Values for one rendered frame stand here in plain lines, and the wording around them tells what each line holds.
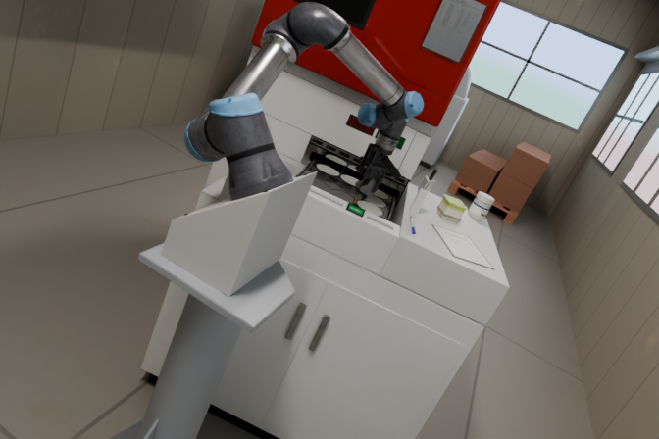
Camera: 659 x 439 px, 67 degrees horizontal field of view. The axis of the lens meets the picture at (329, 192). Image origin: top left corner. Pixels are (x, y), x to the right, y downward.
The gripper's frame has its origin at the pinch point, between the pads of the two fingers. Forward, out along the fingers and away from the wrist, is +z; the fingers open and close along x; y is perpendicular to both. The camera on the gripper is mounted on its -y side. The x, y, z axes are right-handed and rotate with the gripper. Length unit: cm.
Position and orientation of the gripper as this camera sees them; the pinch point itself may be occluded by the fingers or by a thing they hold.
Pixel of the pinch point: (366, 197)
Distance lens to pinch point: 182.7
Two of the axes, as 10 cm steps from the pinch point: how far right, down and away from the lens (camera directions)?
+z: -3.8, 8.6, 3.3
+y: -8.5, -1.8, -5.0
